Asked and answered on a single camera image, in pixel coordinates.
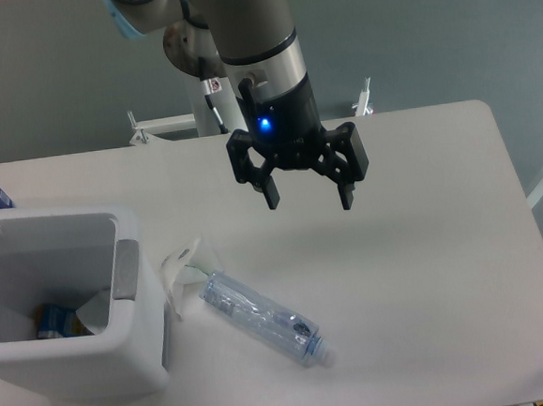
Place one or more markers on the white plastic trash can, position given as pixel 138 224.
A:
pixel 69 257

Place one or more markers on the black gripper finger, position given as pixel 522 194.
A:
pixel 245 171
pixel 340 156

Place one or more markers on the white tissue paper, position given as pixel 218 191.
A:
pixel 190 264

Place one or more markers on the blue snack wrapper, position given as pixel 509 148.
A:
pixel 54 321

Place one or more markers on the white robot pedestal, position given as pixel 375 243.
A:
pixel 213 107

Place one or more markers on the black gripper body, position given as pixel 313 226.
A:
pixel 285 130

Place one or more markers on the crushed clear plastic bottle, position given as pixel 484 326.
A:
pixel 280 328

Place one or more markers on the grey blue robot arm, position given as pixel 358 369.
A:
pixel 256 45

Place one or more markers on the white paper in bin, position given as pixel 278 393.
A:
pixel 94 314

